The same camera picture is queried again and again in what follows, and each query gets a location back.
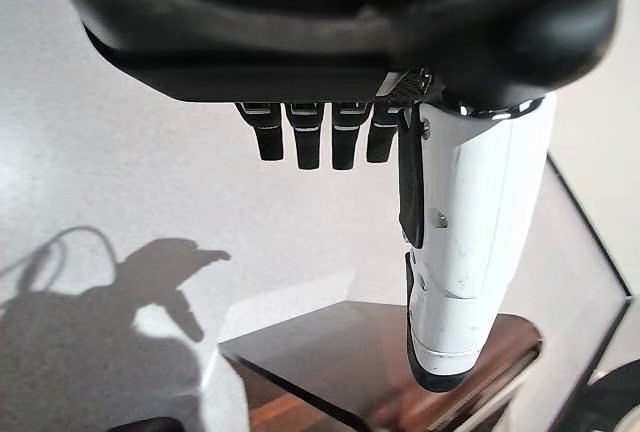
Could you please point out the brown glossy stool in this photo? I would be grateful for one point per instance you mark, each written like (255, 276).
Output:
(350, 352)

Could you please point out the round glass washer door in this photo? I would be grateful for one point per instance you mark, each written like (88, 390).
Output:
(620, 402)

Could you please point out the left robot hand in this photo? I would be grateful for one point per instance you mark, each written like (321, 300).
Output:
(300, 27)

